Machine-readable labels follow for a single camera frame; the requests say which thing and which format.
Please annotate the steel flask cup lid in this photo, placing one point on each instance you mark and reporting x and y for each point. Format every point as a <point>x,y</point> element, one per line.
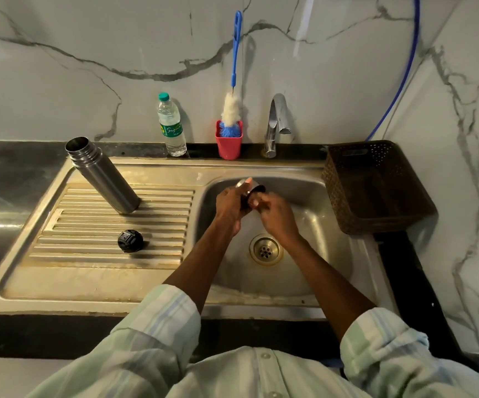
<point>249,190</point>

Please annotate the person's right hand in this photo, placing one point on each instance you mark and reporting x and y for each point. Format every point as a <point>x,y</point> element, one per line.
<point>279,217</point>

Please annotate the striped light green shirt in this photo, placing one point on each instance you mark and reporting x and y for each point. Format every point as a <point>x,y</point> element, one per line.
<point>260,368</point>

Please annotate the red plastic holder cup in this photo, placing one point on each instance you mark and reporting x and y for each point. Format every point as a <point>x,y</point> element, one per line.
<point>228,142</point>

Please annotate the person's right forearm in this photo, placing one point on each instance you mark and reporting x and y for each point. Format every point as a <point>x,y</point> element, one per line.
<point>326,281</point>

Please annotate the stainless steel sink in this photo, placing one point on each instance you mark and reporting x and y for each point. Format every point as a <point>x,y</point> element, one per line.
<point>98,281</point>

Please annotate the black flask stopper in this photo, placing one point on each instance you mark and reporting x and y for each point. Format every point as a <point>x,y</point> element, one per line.
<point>130,241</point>

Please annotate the person's left forearm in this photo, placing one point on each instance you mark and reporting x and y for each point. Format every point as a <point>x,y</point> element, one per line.
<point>206,261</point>

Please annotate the brown woven plastic basket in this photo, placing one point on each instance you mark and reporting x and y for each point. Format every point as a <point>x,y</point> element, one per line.
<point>374,186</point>

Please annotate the chrome sink faucet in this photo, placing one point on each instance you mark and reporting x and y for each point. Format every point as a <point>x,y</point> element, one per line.
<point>273,126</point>

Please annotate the brass sink drain strainer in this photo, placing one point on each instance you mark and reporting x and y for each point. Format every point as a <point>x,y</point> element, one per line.
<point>266,249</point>

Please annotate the stainless steel flask body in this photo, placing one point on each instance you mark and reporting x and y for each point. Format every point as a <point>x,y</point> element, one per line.
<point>103,176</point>

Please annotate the clear plastic water bottle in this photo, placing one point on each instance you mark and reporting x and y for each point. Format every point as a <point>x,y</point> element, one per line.
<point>171,126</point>

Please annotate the person's right fingers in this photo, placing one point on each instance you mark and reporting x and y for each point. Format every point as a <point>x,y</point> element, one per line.
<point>259,201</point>

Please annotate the person's left hand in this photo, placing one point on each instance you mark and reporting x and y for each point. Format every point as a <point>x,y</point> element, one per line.
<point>228,207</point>

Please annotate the person's left thumb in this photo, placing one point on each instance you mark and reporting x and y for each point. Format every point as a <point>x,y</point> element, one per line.
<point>245,186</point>

